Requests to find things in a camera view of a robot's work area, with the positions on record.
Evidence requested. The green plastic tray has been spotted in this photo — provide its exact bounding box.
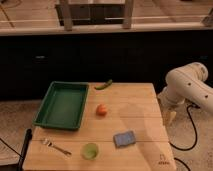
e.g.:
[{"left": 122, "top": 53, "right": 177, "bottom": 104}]
[{"left": 34, "top": 81, "right": 89, "bottom": 131}]

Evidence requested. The wooden frame left leg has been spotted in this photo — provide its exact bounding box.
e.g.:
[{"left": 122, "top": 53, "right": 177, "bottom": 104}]
[{"left": 59, "top": 0, "right": 73, "bottom": 31}]

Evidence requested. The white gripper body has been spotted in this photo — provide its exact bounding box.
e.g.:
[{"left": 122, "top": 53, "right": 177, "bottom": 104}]
[{"left": 157, "top": 87, "right": 184, "bottom": 118}]

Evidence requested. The wooden frame right leg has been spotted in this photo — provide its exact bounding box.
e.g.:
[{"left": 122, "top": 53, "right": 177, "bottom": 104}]
[{"left": 122, "top": 0, "right": 134, "bottom": 29}]

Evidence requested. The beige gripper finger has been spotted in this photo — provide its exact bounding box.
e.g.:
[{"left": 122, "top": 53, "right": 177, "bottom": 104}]
[{"left": 164, "top": 111, "right": 177, "bottom": 126}]

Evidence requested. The blue sponge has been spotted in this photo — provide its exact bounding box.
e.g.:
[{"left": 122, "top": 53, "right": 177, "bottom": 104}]
[{"left": 113, "top": 131, "right": 136, "bottom": 148}]

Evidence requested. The silver metal fork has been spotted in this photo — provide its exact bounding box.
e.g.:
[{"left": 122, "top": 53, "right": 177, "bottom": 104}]
[{"left": 41, "top": 138, "right": 72, "bottom": 156}]

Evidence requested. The black power cable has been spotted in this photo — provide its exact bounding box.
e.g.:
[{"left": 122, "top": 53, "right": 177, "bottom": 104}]
[{"left": 168, "top": 103, "right": 201, "bottom": 152}]

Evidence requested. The light green cup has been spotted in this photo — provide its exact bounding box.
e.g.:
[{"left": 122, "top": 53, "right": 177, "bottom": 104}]
[{"left": 81, "top": 143, "right": 99, "bottom": 160}]

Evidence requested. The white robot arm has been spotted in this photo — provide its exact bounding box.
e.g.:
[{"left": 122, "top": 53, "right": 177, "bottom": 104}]
[{"left": 157, "top": 62, "right": 213, "bottom": 126}]

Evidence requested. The wooden frame leg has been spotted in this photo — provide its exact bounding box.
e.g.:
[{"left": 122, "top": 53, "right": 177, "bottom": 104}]
[
  {"left": 59, "top": 0, "right": 73, "bottom": 31},
  {"left": 122, "top": 0, "right": 134, "bottom": 29}
]

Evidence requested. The green chili pepper toy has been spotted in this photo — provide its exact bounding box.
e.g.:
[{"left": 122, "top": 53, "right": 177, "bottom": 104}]
[{"left": 94, "top": 79, "right": 113, "bottom": 90}]

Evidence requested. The orange tomato toy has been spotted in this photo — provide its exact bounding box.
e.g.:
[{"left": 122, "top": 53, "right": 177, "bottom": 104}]
[{"left": 96, "top": 104, "right": 107, "bottom": 116}]

